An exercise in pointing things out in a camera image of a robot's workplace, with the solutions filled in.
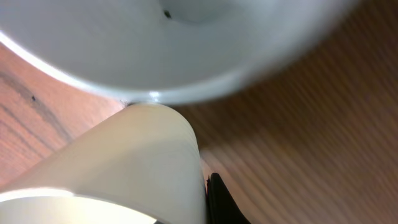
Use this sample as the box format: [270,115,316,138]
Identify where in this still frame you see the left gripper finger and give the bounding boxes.
[206,173,250,224]

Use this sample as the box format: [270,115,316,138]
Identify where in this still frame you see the white plastic cup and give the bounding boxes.
[1,104,208,223]

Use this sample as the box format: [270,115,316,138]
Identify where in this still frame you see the grey plastic cup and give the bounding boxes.
[1,0,355,105]

